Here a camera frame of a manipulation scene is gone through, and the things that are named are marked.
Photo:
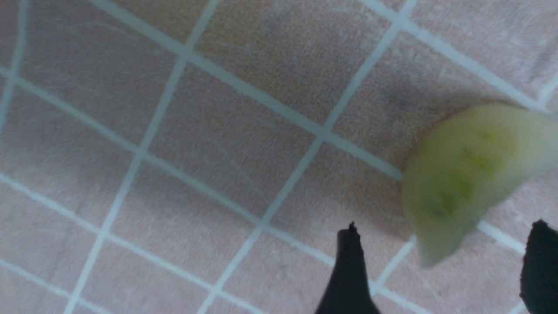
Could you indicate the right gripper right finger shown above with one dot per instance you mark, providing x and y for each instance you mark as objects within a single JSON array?
[{"x": 539, "y": 274}]

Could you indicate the pink checkered tablecloth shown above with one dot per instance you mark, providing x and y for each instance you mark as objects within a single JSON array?
[{"x": 199, "y": 156}]

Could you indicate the green dumpling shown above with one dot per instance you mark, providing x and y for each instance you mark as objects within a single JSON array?
[{"x": 467, "y": 164}]

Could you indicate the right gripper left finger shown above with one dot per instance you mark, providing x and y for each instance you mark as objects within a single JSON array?
[{"x": 347, "y": 290}]

